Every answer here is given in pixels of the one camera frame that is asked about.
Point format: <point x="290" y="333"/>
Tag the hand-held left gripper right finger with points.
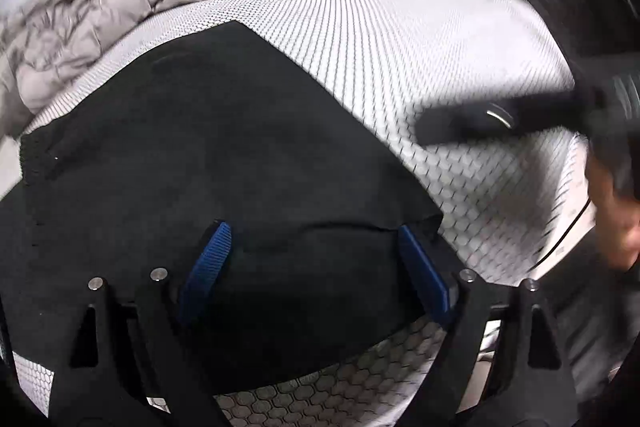
<point x="425" y="272"/>

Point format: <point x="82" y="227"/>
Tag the white hexagon-patterned mattress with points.
<point x="400" y="57"/>

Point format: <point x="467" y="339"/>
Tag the black pants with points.
<point x="200" y="132"/>

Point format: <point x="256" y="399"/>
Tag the person's right hand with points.
<point x="617" y="222"/>

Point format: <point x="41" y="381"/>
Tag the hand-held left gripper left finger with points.
<point x="210" y="262"/>

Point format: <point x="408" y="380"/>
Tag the person's grey clothing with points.
<point x="590" y="332"/>

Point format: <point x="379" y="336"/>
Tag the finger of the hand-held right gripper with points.
<point x="460" y="123"/>

